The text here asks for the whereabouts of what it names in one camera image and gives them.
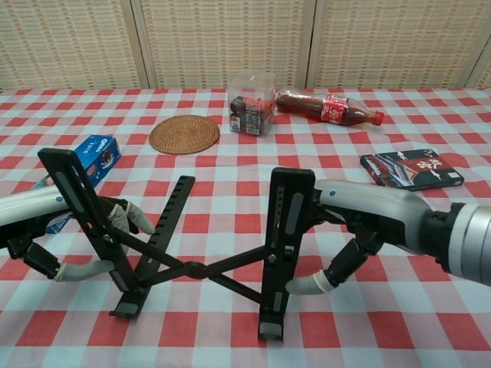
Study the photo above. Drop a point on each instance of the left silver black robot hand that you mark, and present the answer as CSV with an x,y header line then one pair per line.
x,y
27,203

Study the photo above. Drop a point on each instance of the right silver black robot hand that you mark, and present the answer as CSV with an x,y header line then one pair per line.
x,y
376,207

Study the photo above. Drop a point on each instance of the black folding laptop stand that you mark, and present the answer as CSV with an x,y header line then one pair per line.
x,y
195,270

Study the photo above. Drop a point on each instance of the dark red printed flat box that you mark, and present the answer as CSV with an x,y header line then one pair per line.
x,y
410,168

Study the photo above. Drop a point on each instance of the blue Oreo cookie box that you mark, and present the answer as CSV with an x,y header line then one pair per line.
x,y
101,151

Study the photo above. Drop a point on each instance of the red white checkered tablecloth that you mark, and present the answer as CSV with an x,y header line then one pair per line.
x,y
383,326

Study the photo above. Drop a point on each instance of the cola bottle with red label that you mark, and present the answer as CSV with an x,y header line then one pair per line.
x,y
307,105

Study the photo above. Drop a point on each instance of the clear plastic snack box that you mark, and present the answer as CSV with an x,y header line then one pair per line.
x,y
239,109

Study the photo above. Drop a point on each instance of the angled woven bamboo side screen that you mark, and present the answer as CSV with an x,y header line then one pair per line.
x,y
485,76

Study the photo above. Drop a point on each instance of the round woven brown coaster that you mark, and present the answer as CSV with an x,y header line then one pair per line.
x,y
184,134

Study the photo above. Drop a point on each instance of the wide woven bamboo folding screen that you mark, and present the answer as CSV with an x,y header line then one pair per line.
x,y
230,38

